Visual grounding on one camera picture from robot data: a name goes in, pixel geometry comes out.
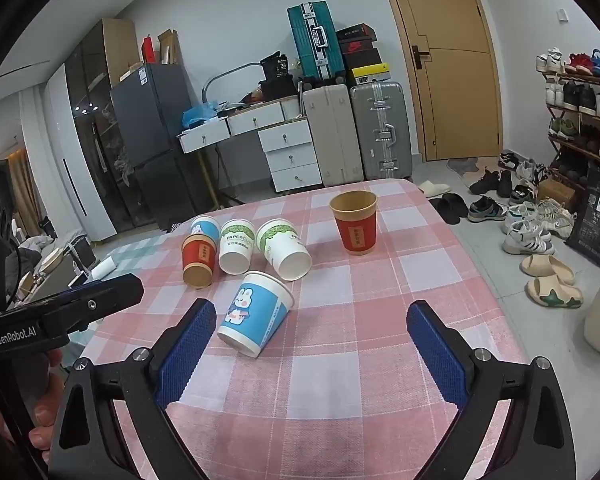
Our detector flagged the blue and white paper cup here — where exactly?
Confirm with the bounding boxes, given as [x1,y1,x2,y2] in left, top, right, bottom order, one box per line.
[189,215,222,244]

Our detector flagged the pink checked tablecloth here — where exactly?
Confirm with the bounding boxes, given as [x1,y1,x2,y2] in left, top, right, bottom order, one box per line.
[62,177,538,480]

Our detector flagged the grey door mat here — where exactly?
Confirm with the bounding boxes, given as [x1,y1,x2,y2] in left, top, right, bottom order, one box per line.
[446,157,487,181]

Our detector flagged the beige foam slipper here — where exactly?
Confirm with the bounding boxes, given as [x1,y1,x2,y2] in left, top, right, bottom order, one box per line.
[519,254,577,287]
[526,276,584,309]

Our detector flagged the white desk with drawers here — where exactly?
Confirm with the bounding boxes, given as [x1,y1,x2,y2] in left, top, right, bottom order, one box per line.
[176,95,324,211]

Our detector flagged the rows of shelved shoes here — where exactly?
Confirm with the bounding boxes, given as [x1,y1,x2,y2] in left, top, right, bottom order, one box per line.
[535,48,600,167]

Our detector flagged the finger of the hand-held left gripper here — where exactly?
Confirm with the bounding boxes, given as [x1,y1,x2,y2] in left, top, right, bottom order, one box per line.
[42,272,145,335]

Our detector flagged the blue bunny paper cup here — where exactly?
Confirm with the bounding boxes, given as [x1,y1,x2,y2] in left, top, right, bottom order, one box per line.
[216,270,296,359]

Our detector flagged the person's left hand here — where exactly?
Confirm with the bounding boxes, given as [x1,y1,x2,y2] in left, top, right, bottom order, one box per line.
[27,347,67,457]

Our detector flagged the grey arched desk lamp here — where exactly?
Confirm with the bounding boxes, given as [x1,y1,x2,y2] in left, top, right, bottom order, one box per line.
[201,62,264,112]

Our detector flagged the yellow and black shoe box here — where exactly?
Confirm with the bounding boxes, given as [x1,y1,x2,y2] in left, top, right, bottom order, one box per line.
[347,62,392,87]

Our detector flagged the silver hard suitcase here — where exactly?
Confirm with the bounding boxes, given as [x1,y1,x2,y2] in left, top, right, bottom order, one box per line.
[350,81,414,181]

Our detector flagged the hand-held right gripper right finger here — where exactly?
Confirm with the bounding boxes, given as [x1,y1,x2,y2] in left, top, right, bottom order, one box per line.
[406,300,581,480]

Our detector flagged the wooden shoe rack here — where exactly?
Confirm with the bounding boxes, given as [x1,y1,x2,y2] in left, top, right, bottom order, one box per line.
[536,67,600,198]

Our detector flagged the beige hard suitcase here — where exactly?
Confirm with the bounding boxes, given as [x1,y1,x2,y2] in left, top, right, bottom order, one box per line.
[301,82,365,189]

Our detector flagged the large black sack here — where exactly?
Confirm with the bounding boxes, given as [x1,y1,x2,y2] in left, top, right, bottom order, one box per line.
[564,164,600,272]

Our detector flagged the white slipper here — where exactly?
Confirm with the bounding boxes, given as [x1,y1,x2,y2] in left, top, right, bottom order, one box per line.
[418,180,452,198]

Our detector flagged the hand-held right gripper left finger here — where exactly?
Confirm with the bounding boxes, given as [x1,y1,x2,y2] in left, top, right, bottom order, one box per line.
[47,298,218,480]

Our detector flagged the glass-door display cabinet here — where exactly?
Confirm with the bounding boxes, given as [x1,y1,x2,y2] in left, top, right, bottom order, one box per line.
[64,18,142,242]

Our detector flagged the black slipper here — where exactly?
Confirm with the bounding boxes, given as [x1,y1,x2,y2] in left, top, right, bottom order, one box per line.
[428,196,462,225]
[442,192,474,219]

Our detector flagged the pile of sneakers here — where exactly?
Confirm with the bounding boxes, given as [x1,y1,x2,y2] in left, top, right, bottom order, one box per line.
[467,150,578,256]

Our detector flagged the red and brown paper cup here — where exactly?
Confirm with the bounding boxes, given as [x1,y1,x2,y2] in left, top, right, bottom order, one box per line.
[181,234,217,290]
[329,191,379,257]

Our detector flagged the tan wooden door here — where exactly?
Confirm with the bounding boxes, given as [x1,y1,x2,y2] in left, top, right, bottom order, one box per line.
[374,0,506,163]

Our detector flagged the blue plastic bag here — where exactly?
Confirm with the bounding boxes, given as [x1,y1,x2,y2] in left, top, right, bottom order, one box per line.
[181,101,221,130]

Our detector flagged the white paper roll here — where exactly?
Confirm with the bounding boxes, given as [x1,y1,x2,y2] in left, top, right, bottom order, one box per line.
[91,255,119,279]

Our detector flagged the teal hard suitcase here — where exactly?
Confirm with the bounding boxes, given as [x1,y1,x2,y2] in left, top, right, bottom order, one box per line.
[286,1,339,87]

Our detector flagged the white green-print paper cup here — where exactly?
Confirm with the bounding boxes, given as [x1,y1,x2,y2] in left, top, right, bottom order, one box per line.
[218,219,257,276]
[255,218,313,282]

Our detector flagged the open cardboard box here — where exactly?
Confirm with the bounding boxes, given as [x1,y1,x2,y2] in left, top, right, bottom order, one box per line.
[157,29,181,66]

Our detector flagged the dark grey refrigerator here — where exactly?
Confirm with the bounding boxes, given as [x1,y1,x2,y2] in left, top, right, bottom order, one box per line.
[110,62,217,232]

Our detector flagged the flat cardboard box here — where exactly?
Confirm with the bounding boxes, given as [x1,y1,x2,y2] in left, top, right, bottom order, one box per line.
[118,62,146,83]

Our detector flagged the small brown cardboard box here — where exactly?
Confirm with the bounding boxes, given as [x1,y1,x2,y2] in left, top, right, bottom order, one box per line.
[536,177,577,212]

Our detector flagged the black bag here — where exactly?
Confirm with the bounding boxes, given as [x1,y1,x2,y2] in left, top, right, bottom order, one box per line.
[258,51,299,102]

